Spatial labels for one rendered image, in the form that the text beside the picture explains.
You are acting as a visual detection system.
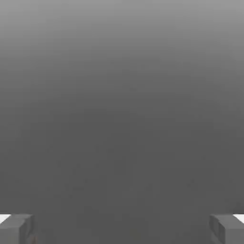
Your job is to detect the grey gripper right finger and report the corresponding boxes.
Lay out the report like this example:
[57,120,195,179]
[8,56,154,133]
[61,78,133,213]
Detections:
[208,213,244,244]

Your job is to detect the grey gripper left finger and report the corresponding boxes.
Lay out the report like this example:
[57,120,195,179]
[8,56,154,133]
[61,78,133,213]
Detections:
[0,213,35,244]

